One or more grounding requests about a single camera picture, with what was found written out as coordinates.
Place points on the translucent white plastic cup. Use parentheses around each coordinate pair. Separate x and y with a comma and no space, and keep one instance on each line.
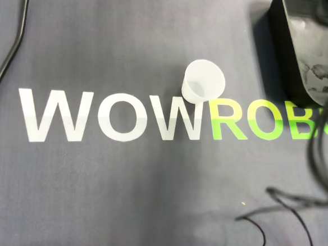
(203,80)

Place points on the black 3D-printed tray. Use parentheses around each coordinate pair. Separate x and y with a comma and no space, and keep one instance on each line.
(310,48)

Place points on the dark grey WOWROBO printed mat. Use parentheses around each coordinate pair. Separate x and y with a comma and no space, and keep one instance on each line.
(101,189)

